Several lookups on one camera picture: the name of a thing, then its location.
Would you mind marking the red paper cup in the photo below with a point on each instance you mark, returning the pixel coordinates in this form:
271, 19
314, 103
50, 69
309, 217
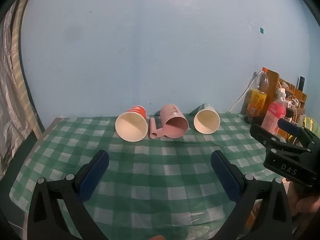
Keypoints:
131, 125

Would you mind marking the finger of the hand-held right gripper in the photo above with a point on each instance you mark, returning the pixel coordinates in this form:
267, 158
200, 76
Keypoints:
265, 136
291, 126

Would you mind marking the orange label drink bottle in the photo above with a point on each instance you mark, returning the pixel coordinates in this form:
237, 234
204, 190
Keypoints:
257, 100

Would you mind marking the striped fabric band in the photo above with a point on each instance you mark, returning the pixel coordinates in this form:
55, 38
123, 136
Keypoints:
21, 62

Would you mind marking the yellow green cloth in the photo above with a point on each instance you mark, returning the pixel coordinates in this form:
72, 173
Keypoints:
310, 125

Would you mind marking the pink plastic mug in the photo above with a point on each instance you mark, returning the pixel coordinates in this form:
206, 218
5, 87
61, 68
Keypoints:
172, 123

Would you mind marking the green paper cup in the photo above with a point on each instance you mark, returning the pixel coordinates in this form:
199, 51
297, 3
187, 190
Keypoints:
206, 120

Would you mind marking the green checked tablecloth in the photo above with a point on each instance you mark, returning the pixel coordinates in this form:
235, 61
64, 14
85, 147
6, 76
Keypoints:
160, 160

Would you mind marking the wooden desk rack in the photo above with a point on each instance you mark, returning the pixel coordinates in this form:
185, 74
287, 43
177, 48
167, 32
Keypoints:
298, 97

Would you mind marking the person's right hand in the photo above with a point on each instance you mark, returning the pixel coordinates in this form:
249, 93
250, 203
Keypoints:
303, 202

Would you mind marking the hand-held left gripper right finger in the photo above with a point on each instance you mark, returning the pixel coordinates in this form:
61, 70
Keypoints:
225, 177

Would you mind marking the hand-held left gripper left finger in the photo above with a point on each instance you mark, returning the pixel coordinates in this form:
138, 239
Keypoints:
93, 176

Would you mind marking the pink drink bottle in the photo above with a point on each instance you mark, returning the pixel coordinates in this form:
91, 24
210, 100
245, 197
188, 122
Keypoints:
273, 115

